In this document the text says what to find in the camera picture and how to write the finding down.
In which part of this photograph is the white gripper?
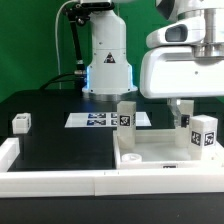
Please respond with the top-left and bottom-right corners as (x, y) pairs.
(140, 18), (224, 127)

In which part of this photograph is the white square tabletop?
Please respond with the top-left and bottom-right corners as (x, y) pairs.
(113, 129), (224, 169)

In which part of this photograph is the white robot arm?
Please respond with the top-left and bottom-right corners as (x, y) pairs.
(81, 0), (224, 127)

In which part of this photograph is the white marker tag sheet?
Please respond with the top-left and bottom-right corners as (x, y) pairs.
(65, 112), (151, 128)

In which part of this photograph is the white U-shaped obstacle fence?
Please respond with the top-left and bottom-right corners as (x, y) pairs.
(0, 138), (224, 198)

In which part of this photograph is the black camera on mount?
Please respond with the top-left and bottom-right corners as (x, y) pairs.
(80, 0), (112, 9)

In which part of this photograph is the white cable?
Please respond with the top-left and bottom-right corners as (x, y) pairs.
(54, 0), (79, 90)

